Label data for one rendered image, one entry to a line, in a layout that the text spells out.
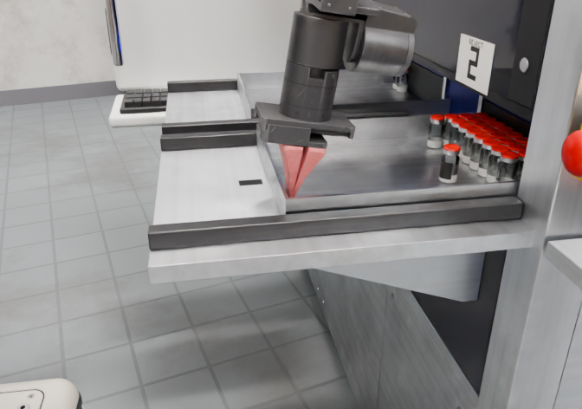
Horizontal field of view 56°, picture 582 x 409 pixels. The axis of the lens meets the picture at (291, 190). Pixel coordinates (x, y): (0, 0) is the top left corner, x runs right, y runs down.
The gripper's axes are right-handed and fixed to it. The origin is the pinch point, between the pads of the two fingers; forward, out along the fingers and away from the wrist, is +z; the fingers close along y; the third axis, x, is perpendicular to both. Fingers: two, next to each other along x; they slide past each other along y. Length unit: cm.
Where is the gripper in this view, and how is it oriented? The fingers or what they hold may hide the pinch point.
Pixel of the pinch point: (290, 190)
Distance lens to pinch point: 63.0
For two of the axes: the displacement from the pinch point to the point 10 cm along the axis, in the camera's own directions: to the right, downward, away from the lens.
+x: -1.7, -4.1, 9.0
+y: 9.7, 0.8, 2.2
